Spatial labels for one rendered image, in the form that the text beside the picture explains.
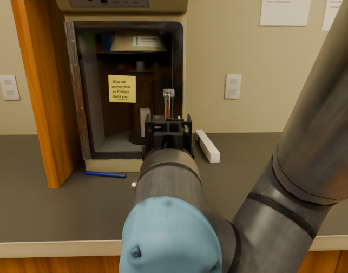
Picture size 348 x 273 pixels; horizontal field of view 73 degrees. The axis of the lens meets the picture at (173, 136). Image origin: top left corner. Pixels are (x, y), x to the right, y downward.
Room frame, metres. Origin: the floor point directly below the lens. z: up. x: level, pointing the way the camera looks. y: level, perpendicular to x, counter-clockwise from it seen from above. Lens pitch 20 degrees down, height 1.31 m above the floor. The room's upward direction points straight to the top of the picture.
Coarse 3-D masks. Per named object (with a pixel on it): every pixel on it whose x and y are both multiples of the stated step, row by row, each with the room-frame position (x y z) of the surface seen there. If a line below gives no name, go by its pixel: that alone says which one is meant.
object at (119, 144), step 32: (96, 32) 0.68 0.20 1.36; (128, 32) 0.68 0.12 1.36; (160, 32) 0.68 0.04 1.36; (96, 64) 0.68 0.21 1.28; (128, 64) 0.68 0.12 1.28; (160, 64) 0.68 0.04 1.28; (96, 96) 0.68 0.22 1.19; (160, 96) 0.68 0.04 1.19; (96, 128) 0.68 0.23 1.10; (128, 128) 0.68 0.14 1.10
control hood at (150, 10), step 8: (56, 0) 0.64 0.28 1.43; (64, 0) 0.64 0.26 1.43; (152, 0) 0.65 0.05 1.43; (160, 0) 0.65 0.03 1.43; (168, 0) 0.65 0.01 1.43; (176, 0) 0.65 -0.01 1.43; (184, 0) 0.65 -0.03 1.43; (64, 8) 0.66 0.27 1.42; (72, 8) 0.66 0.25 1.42; (80, 8) 0.66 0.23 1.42; (88, 8) 0.66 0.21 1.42; (96, 8) 0.66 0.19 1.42; (104, 8) 0.66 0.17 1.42; (112, 8) 0.66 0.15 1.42; (120, 8) 0.66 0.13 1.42; (128, 8) 0.66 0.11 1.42; (136, 8) 0.66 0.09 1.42; (144, 8) 0.66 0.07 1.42; (152, 8) 0.66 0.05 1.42; (160, 8) 0.66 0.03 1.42; (168, 8) 0.66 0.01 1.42; (176, 8) 0.66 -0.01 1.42; (184, 8) 0.66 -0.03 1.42
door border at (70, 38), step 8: (72, 24) 0.68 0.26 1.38; (72, 32) 0.68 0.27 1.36; (72, 40) 0.67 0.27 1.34; (72, 48) 0.68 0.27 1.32; (72, 56) 0.68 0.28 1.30; (72, 64) 0.68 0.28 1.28; (72, 80) 0.67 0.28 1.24; (80, 80) 0.68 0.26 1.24; (80, 88) 0.68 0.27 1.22; (80, 96) 0.68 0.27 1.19; (80, 104) 0.68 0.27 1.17; (80, 112) 0.68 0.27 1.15; (80, 120) 0.68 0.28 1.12; (80, 128) 0.67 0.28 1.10; (88, 144) 0.68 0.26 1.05; (88, 152) 0.68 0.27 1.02
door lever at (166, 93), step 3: (165, 90) 0.68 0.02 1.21; (168, 90) 0.68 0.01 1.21; (165, 93) 0.64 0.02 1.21; (168, 93) 0.64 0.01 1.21; (171, 93) 0.68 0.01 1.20; (165, 96) 0.63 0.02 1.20; (168, 96) 0.63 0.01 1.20; (165, 99) 0.63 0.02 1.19; (168, 99) 0.63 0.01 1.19; (165, 102) 0.63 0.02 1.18; (168, 102) 0.63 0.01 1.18; (165, 105) 0.63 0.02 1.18; (168, 105) 0.63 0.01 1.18; (165, 108) 0.63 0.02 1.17; (168, 108) 0.63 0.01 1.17; (165, 111) 0.63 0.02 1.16; (168, 111) 0.63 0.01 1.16; (165, 114) 0.63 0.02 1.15; (168, 114) 0.63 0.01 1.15; (165, 117) 0.63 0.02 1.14; (168, 117) 0.63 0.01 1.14; (165, 120) 0.63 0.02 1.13
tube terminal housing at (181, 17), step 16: (64, 16) 0.69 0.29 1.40; (80, 16) 0.69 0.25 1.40; (96, 16) 0.69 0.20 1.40; (112, 16) 0.69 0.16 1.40; (128, 16) 0.69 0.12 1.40; (144, 16) 0.69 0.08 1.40; (160, 16) 0.69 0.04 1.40; (176, 16) 0.70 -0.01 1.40; (96, 160) 0.69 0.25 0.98; (112, 160) 0.69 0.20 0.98; (128, 160) 0.69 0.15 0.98
